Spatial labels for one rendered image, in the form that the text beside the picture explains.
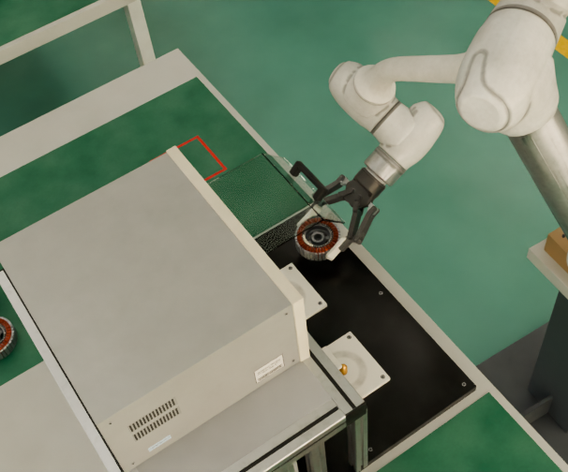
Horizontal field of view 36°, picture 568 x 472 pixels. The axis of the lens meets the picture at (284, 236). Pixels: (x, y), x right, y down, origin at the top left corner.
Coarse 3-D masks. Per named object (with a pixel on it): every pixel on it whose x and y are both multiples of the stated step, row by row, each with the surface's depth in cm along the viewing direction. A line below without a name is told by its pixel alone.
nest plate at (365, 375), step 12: (348, 336) 202; (336, 348) 201; (348, 348) 201; (360, 348) 200; (348, 360) 199; (360, 360) 199; (372, 360) 198; (348, 372) 197; (360, 372) 197; (372, 372) 197; (384, 372) 196; (360, 384) 195; (372, 384) 195
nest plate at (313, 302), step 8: (288, 272) 215; (296, 272) 214; (296, 280) 213; (304, 280) 213; (296, 288) 211; (304, 288) 211; (312, 288) 211; (304, 296) 210; (312, 296) 210; (320, 296) 210; (304, 304) 209; (312, 304) 208; (320, 304) 208; (312, 312) 207
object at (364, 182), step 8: (360, 176) 209; (368, 176) 208; (352, 184) 212; (360, 184) 211; (368, 184) 208; (376, 184) 208; (360, 192) 210; (368, 192) 209; (376, 192) 209; (352, 200) 211; (360, 200) 210; (368, 200) 209; (360, 208) 211
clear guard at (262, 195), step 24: (240, 168) 198; (264, 168) 198; (288, 168) 202; (216, 192) 195; (240, 192) 194; (264, 192) 193; (288, 192) 193; (312, 192) 198; (240, 216) 190; (264, 216) 189; (288, 216) 189; (312, 216) 188; (336, 216) 194; (264, 240) 186; (288, 240) 185
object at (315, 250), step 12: (312, 228) 215; (324, 228) 215; (336, 228) 214; (300, 240) 212; (312, 240) 213; (324, 240) 214; (336, 240) 212; (300, 252) 213; (312, 252) 210; (324, 252) 210
